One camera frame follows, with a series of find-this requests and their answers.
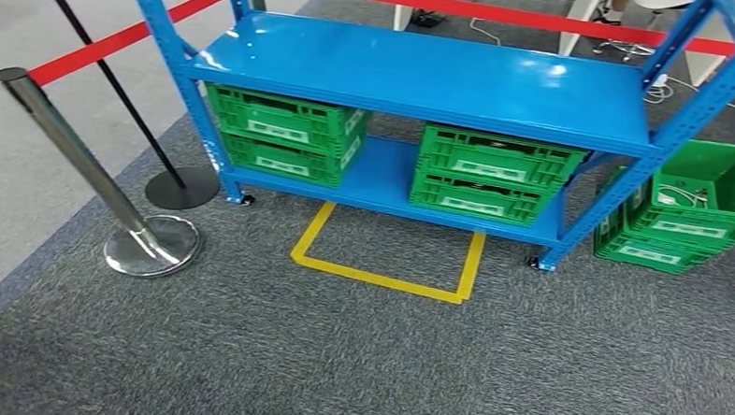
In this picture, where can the blue metal shelf rack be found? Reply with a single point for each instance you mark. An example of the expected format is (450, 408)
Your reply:
(423, 72)

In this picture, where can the yellow floor tape square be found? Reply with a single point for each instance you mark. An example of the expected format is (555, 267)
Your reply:
(389, 278)

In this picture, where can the black stanchion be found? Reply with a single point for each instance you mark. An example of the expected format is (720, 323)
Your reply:
(179, 185)

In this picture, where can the black bag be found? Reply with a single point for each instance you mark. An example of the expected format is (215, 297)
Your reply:
(426, 18)

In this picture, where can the white desk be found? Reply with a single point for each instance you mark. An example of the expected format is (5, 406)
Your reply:
(709, 60)
(407, 3)

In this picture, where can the chrome stanchion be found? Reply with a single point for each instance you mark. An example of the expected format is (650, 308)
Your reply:
(149, 246)

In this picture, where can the open green plastic crate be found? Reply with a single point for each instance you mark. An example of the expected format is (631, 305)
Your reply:
(709, 202)

